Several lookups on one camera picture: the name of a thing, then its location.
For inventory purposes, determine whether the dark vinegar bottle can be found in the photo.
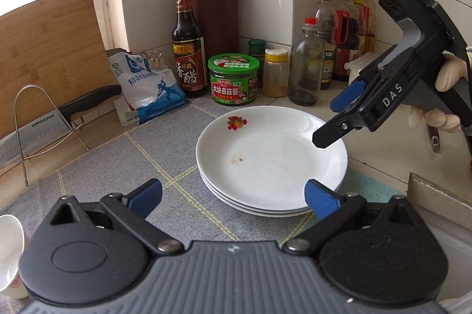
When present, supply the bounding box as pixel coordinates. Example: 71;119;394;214
171;0;208;99

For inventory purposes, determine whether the white blue salt bag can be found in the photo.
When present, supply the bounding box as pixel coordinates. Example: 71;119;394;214
107;48;187;126

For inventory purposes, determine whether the person's right hand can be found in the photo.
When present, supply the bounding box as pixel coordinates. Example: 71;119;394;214
409;53;471;133

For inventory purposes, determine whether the bamboo cutting board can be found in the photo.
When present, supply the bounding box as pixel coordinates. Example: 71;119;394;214
0;0;116;141

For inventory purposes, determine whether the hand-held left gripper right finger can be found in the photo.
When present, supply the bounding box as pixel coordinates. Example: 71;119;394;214
282;179;415;257

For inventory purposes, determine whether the small green lid jar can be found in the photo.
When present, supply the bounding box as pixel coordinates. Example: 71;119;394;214
248;39;267;86

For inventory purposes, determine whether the metal wire rack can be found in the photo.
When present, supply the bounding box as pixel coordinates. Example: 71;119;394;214
14;85;91;185

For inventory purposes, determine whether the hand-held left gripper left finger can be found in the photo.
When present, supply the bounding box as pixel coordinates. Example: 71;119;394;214
50;178;185;256

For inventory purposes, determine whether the dark bottle with red label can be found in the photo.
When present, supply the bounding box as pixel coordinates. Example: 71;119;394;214
332;0;360;82

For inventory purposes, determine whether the glass bottle with red cap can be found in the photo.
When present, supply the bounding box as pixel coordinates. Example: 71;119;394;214
288;17;325;106

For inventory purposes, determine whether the white bowl with pink flowers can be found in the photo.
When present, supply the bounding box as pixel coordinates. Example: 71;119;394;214
0;214;30;300

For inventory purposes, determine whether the clear bottle with green label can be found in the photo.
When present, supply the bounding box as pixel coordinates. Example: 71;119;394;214
315;0;338;91

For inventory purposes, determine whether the yellow lid spice jar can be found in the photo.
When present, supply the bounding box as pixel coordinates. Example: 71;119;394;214
263;49;289;98

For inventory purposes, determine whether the green lidded sauce jar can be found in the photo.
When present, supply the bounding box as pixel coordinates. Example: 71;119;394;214
207;53;260;107

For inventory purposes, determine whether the maroon knife block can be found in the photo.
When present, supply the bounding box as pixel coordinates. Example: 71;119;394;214
189;0;240;95

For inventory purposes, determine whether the yellow oil bottle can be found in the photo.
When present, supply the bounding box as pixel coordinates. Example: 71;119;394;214
353;0;377;55

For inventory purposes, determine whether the grey teal checked dish cloth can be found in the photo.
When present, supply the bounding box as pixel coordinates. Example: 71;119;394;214
0;95;404;244

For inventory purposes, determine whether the black handled kitchen knife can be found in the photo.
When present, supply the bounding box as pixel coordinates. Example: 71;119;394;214
0;85;122;171

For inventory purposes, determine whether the white plastic container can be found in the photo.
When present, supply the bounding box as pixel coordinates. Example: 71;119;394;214
347;52;380;82

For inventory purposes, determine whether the metal utensil handle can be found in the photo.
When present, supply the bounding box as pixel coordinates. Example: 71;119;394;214
428;124;441;152

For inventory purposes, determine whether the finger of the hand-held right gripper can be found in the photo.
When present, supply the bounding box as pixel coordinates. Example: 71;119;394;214
331;63;388;113
312;109;367;149

